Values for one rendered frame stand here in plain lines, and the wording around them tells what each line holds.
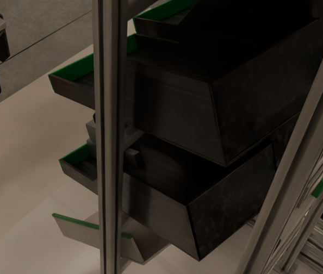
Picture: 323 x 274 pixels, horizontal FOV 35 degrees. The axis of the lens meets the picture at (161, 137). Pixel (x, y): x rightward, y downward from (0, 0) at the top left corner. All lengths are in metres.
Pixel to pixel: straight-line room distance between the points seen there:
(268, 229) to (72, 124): 0.88
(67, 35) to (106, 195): 2.34
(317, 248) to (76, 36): 2.08
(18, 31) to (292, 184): 2.62
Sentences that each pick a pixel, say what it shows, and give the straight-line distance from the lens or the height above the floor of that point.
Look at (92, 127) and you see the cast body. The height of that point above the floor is 1.26.
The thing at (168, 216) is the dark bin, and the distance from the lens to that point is 0.53.
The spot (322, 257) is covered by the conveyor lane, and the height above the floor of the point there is 0.91.
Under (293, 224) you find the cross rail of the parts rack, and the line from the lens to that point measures 0.58.
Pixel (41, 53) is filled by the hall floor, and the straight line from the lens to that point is 2.76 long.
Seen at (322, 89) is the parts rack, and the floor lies 1.59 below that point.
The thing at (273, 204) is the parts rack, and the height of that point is 1.47.
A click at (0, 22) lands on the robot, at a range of 1.24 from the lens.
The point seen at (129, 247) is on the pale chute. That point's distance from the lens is 0.67.
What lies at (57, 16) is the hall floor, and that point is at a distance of 3.00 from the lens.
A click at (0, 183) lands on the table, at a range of 1.15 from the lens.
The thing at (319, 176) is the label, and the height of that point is 1.45.
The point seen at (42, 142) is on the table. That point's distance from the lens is 1.21.
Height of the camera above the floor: 1.78
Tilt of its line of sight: 49 degrees down
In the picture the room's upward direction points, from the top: 7 degrees clockwise
